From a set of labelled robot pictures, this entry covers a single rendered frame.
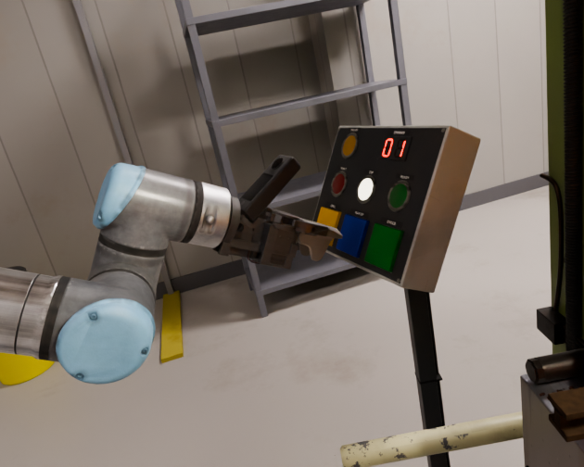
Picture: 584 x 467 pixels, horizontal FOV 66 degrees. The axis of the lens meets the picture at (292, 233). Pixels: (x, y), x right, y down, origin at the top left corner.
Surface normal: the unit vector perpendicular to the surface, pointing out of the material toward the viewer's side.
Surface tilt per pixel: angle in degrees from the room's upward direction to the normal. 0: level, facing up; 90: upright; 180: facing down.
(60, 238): 90
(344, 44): 90
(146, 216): 94
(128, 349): 93
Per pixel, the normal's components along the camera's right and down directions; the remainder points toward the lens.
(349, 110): 0.26, 0.26
